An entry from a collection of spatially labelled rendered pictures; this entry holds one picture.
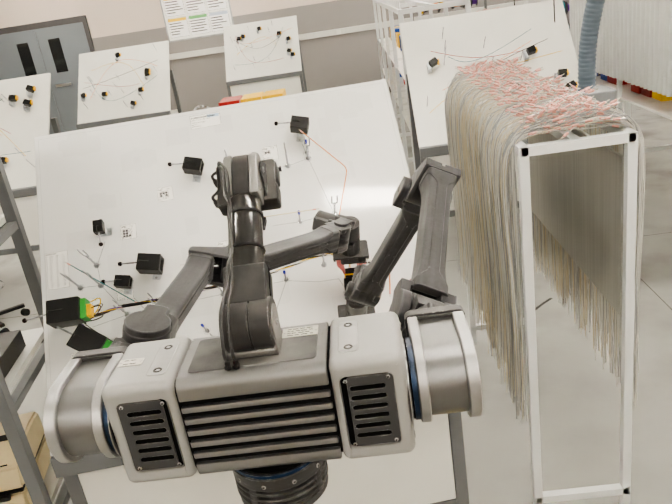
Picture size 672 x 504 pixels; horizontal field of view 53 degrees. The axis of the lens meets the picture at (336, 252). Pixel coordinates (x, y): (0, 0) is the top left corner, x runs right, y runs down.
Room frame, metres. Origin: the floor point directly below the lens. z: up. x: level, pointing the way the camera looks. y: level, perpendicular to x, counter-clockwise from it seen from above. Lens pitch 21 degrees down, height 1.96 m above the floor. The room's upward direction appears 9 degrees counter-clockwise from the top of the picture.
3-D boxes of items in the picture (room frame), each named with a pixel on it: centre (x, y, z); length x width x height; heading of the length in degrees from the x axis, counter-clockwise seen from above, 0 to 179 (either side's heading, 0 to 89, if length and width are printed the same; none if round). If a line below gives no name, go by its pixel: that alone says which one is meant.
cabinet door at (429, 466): (1.66, 0.02, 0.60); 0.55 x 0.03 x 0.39; 94
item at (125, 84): (8.70, 2.31, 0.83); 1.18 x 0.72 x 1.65; 86
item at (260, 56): (10.90, 0.66, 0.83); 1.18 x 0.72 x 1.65; 86
